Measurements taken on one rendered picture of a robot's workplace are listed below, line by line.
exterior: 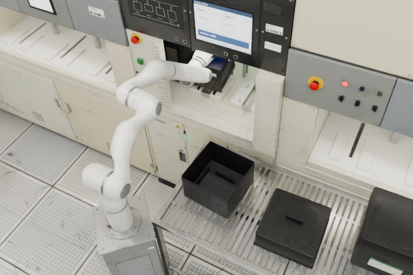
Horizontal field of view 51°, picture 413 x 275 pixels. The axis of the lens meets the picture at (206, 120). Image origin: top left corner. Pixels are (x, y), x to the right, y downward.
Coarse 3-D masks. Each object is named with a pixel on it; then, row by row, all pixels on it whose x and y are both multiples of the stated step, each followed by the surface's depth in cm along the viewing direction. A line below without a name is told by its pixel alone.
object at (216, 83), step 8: (192, 48) 252; (224, 64) 245; (232, 64) 259; (216, 72) 244; (224, 72) 248; (232, 72) 268; (216, 80) 249; (224, 80) 253; (208, 88) 258; (216, 88) 255
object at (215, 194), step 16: (208, 144) 232; (208, 160) 241; (224, 160) 237; (240, 160) 228; (192, 176) 230; (208, 176) 237; (224, 176) 233; (240, 176) 236; (192, 192) 221; (208, 192) 211; (224, 192) 229; (240, 192) 220; (208, 208) 223; (224, 208) 213
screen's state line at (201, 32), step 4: (200, 32) 201; (204, 32) 200; (208, 32) 198; (208, 36) 200; (212, 36) 199; (216, 36) 198; (220, 36) 197; (224, 36) 196; (220, 40) 198; (224, 40) 197; (228, 40) 196; (232, 40) 195; (236, 40) 194; (232, 44) 197; (236, 44) 195; (240, 44) 194; (244, 44) 193; (248, 44) 192; (248, 48) 194
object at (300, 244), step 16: (288, 192) 217; (272, 208) 211; (288, 208) 211; (304, 208) 210; (320, 208) 210; (272, 224) 205; (288, 224) 205; (304, 224) 204; (320, 224) 204; (256, 240) 206; (272, 240) 200; (288, 240) 200; (304, 240) 199; (320, 240) 199; (288, 256) 202; (304, 256) 195
